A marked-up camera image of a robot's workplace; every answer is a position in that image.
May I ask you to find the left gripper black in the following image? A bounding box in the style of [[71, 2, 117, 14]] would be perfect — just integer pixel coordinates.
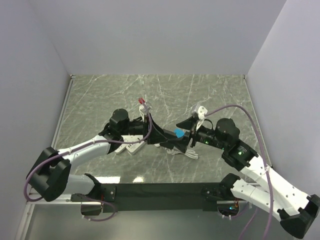
[[120, 113, 168, 145]]

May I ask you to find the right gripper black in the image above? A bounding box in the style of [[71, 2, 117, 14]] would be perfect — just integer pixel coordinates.
[[167, 115, 228, 153]]

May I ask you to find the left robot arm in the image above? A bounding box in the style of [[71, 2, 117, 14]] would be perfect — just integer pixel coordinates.
[[25, 108, 189, 202]]

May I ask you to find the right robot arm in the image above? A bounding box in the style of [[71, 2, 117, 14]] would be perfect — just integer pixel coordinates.
[[165, 117, 320, 239]]

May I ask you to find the blue plug adapter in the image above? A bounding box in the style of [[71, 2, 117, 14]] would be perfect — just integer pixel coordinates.
[[174, 128, 185, 138]]

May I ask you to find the small white power strip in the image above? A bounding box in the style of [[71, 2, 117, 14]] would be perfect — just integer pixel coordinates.
[[114, 135, 143, 155]]

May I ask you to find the black base bar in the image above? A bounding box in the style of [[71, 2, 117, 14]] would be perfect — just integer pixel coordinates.
[[70, 172, 241, 216]]

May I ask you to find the white power strip cord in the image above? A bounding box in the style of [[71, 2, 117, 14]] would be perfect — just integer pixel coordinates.
[[164, 147, 200, 160]]

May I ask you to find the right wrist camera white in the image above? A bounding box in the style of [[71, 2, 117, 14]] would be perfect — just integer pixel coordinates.
[[192, 103, 208, 131]]

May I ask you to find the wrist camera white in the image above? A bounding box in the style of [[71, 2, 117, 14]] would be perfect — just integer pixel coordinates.
[[138, 97, 152, 121], [192, 103, 208, 131]]

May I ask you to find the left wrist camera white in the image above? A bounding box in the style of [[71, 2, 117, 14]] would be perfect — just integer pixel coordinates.
[[138, 97, 152, 121]]

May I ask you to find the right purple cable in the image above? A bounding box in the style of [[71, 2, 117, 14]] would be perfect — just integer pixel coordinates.
[[204, 104, 276, 240]]

